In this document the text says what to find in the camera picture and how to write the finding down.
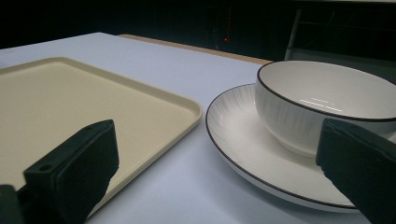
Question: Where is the white bowl with black rim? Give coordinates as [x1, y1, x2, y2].
[254, 60, 396, 159]

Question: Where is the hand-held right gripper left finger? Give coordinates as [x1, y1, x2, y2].
[22, 119, 120, 224]

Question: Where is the beige plastic tray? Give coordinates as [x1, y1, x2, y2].
[0, 56, 204, 218]

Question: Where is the white plate with black rim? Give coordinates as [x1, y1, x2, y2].
[205, 83, 396, 214]

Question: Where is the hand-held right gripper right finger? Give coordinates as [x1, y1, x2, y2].
[315, 118, 396, 224]

